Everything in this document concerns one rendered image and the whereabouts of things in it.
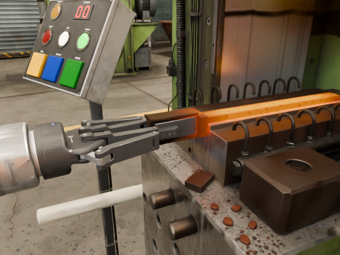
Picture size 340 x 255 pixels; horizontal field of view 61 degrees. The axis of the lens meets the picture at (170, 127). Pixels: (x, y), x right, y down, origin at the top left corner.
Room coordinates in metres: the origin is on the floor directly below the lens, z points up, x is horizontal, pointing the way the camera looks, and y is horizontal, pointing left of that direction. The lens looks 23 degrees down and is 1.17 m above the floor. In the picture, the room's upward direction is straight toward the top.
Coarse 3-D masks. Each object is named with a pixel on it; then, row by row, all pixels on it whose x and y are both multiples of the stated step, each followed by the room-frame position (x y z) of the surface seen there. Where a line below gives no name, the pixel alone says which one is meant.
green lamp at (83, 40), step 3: (84, 33) 0.83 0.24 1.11; (81, 36) 0.83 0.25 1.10; (84, 36) 0.83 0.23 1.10; (87, 36) 0.82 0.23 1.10; (78, 39) 0.84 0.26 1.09; (81, 39) 0.83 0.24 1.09; (84, 39) 0.82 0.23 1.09; (87, 39) 0.81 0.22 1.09; (78, 42) 0.83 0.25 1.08; (81, 42) 0.82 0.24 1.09; (84, 42) 0.81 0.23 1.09; (78, 45) 0.83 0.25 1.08; (81, 45) 0.82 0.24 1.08; (84, 45) 0.81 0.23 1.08; (81, 48) 0.81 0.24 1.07
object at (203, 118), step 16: (304, 96) 0.56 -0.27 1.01; (320, 96) 0.56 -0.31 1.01; (336, 96) 0.56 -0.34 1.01; (160, 112) 0.43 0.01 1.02; (176, 112) 0.43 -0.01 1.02; (192, 112) 0.43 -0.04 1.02; (208, 112) 0.47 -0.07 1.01; (224, 112) 0.47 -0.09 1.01; (240, 112) 0.47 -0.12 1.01; (256, 112) 0.48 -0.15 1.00; (160, 144) 0.41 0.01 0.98
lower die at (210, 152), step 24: (264, 96) 0.66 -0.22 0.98; (288, 96) 0.63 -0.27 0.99; (240, 120) 0.45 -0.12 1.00; (288, 120) 0.47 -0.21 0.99; (336, 120) 0.48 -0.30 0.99; (192, 144) 0.48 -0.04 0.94; (216, 144) 0.41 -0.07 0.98; (240, 144) 0.39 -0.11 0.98; (264, 144) 0.41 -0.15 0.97; (216, 168) 0.40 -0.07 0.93
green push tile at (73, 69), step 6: (72, 60) 0.80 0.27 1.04; (66, 66) 0.81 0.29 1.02; (72, 66) 0.79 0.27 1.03; (78, 66) 0.77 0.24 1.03; (66, 72) 0.79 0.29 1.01; (72, 72) 0.78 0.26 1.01; (78, 72) 0.76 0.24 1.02; (60, 78) 0.80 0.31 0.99; (66, 78) 0.78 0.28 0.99; (72, 78) 0.77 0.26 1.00; (78, 78) 0.76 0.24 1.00; (66, 84) 0.77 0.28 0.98; (72, 84) 0.75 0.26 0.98
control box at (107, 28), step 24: (72, 0) 0.96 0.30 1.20; (96, 0) 0.88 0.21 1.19; (48, 24) 0.99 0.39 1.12; (72, 24) 0.90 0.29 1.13; (96, 24) 0.82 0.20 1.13; (120, 24) 0.84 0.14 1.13; (48, 48) 0.92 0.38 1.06; (72, 48) 0.84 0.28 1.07; (96, 48) 0.78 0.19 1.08; (120, 48) 0.83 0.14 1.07; (24, 72) 0.95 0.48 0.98; (96, 72) 0.77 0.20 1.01; (96, 96) 0.76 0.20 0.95
